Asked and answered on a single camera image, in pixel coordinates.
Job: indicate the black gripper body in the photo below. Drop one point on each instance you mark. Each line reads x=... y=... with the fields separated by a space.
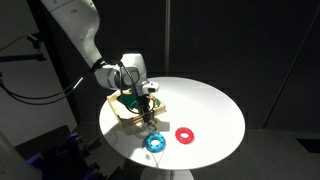
x=146 y=105

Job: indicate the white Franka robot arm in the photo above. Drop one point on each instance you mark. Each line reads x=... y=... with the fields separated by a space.
x=76 y=23

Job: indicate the wooden tray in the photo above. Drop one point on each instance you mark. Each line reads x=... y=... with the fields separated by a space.
x=128 y=122

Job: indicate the grey vertical pole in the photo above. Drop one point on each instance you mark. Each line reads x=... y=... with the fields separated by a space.
x=167 y=36

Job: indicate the black equipment pile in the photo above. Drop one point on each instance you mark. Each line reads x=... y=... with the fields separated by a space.
x=63 y=153

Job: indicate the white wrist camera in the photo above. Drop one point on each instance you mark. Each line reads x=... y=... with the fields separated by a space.
x=150 y=87

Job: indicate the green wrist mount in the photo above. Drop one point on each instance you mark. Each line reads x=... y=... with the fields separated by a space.
x=128 y=100

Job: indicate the white table pedestal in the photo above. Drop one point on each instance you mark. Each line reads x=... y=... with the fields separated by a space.
x=166 y=175

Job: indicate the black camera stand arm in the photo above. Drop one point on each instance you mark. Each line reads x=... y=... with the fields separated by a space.
x=30 y=57

